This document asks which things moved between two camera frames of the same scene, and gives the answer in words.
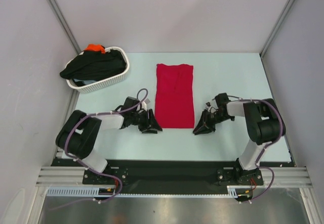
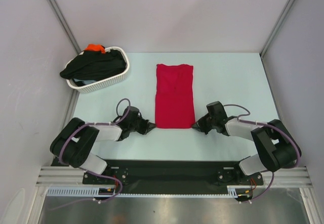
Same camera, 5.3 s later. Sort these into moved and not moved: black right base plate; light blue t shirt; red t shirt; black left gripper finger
Moved: black left gripper finger
Not moved: red t shirt; light blue t shirt; black right base plate
